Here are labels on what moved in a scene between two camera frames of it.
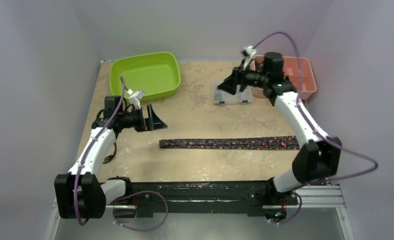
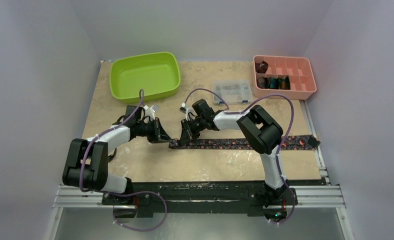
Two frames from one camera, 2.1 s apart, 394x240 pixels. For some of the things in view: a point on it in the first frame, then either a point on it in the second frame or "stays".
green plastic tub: x=156 y=74 stays
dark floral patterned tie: x=282 y=144 stays
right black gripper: x=240 y=80 to x=188 y=129
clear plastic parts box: x=222 y=97 stays
